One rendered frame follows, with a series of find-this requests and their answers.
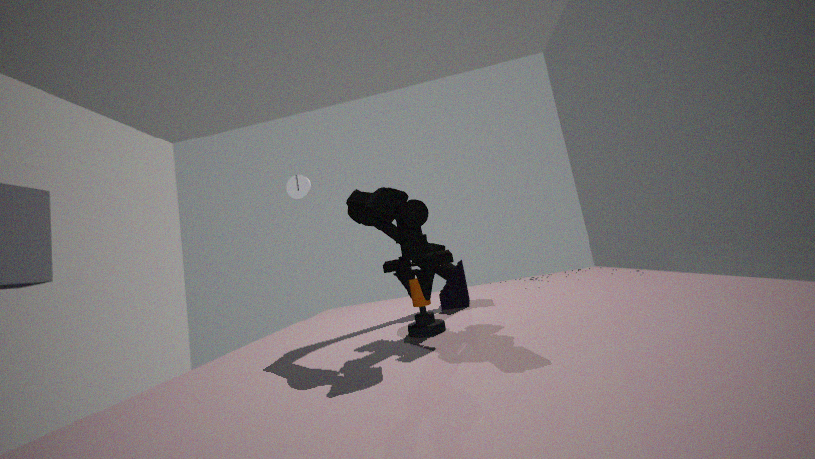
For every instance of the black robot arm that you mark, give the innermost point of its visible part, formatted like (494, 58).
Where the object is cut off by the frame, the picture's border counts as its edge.
(378, 209)

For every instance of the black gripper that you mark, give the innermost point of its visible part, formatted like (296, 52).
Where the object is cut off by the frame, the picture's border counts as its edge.
(412, 248)

